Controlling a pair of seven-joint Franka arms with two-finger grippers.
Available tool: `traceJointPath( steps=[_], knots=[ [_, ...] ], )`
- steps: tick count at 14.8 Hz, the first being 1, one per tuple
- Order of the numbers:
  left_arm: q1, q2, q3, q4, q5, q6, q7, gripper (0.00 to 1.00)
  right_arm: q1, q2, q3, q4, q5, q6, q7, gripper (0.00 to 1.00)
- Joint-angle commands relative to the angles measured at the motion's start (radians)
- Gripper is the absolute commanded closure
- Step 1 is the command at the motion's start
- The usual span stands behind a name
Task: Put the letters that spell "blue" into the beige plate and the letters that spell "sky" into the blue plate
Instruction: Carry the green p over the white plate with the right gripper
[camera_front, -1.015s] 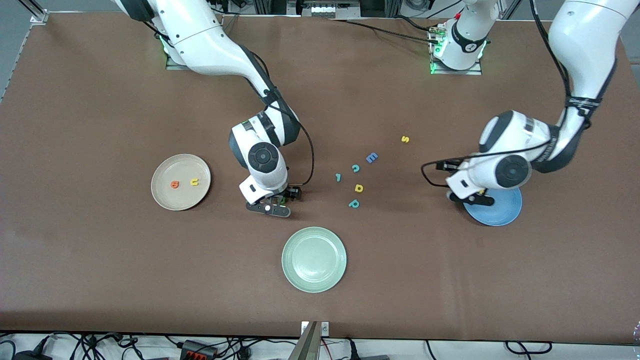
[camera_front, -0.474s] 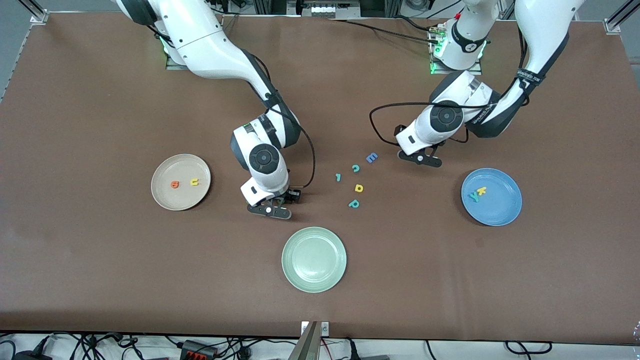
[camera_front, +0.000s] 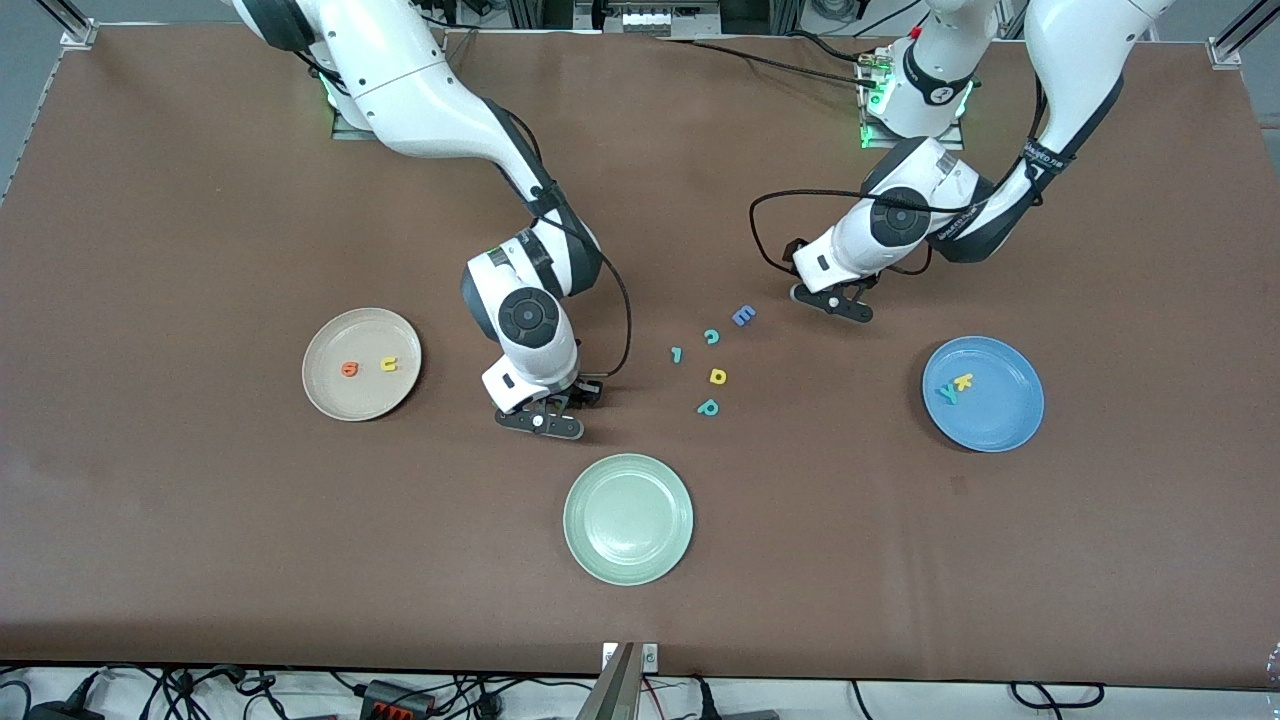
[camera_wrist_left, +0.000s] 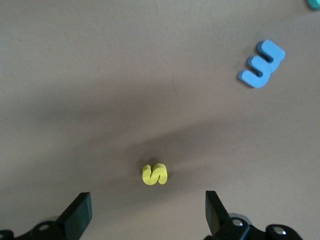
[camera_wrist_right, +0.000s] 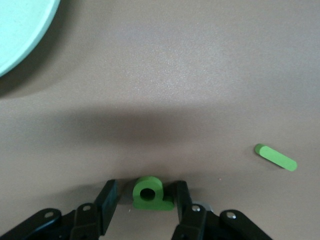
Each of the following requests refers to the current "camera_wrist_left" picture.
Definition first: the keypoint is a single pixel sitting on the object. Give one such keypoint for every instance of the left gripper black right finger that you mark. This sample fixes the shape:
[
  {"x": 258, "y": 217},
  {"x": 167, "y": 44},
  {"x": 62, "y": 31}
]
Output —
[{"x": 217, "y": 220}]

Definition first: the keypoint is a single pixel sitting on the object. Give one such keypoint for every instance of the yellow letter s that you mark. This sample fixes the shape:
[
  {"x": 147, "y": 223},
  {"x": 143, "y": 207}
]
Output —
[{"x": 155, "y": 175}]

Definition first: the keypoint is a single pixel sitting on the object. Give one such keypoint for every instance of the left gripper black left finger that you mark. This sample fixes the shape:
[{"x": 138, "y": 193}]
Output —
[{"x": 75, "y": 220}]

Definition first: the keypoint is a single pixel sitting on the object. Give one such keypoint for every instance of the teal letter c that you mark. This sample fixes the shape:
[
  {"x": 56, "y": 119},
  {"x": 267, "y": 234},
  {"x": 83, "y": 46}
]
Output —
[{"x": 313, "y": 3}]

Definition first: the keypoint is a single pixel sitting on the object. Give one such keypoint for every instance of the blue letter m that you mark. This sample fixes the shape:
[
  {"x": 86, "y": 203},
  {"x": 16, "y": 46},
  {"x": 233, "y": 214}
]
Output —
[{"x": 271, "y": 67}]

